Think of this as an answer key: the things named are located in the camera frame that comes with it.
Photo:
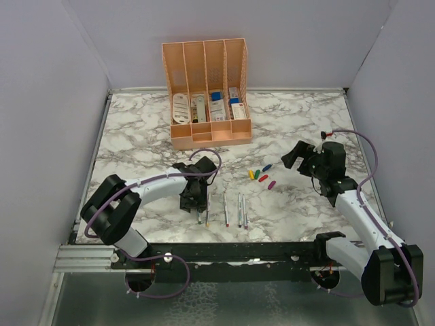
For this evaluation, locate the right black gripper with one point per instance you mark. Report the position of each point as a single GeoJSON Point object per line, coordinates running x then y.
{"type": "Point", "coordinates": [303, 149]}

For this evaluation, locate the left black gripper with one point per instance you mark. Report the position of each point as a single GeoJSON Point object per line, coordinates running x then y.
{"type": "Point", "coordinates": [200, 204]}

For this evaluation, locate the yellow whiteboard marker pen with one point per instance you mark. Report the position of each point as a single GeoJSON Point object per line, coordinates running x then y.
{"type": "Point", "coordinates": [207, 218]}

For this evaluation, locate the yellow pen cap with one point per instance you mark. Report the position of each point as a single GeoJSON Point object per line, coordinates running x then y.
{"type": "Point", "coordinates": [251, 175]}

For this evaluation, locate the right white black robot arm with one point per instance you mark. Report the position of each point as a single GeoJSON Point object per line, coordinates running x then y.
{"type": "Point", "coordinates": [390, 271]}

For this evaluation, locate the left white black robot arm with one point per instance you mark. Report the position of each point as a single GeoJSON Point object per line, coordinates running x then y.
{"type": "Point", "coordinates": [110, 211]}

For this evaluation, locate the red whiteboard marker pen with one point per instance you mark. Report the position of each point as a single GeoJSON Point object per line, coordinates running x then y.
{"type": "Point", "coordinates": [225, 210]}

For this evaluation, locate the blue pen cap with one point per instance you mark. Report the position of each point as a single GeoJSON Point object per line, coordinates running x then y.
{"type": "Point", "coordinates": [266, 167]}

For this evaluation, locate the purple pen cap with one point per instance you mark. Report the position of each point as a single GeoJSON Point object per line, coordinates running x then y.
{"type": "Point", "coordinates": [271, 184]}

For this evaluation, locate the blue whiteboard marker pen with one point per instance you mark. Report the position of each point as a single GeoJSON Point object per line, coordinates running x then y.
{"type": "Point", "coordinates": [239, 211]}

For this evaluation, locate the red pen cap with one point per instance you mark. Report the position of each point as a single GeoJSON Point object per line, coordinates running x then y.
{"type": "Point", "coordinates": [263, 178]}

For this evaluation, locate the purple whiteboard marker pen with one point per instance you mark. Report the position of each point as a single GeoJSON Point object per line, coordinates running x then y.
{"type": "Point", "coordinates": [244, 209]}

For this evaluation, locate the white red box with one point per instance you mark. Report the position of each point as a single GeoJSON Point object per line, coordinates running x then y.
{"type": "Point", "coordinates": [236, 104]}

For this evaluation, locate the grey stapler tool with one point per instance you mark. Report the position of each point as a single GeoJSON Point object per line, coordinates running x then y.
{"type": "Point", "coordinates": [201, 109]}

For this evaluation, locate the white oval package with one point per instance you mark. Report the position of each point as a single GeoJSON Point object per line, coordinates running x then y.
{"type": "Point", "coordinates": [180, 109]}

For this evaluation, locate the white blue box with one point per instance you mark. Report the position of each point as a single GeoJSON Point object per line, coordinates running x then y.
{"type": "Point", "coordinates": [217, 106]}

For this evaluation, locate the peach desk organizer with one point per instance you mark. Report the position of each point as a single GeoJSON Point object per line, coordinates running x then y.
{"type": "Point", "coordinates": [194, 68]}

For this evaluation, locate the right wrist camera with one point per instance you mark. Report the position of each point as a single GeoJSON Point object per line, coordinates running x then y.
{"type": "Point", "coordinates": [319, 147]}

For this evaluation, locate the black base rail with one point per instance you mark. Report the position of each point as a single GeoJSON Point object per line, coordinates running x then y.
{"type": "Point", "coordinates": [230, 262]}

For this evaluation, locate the aluminium frame rail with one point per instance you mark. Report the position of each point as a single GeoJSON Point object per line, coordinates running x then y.
{"type": "Point", "coordinates": [83, 258]}

